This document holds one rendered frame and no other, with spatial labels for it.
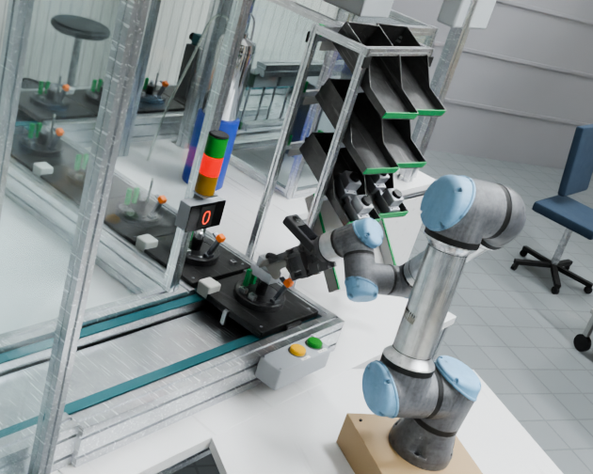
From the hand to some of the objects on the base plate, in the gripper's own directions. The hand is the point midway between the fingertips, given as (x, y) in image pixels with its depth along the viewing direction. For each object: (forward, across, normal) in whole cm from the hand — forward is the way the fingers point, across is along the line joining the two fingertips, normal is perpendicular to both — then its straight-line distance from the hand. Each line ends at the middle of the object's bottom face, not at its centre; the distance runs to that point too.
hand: (268, 260), depth 229 cm
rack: (+24, +36, -8) cm, 44 cm away
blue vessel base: (+72, +60, +40) cm, 102 cm away
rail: (+4, -27, -27) cm, 39 cm away
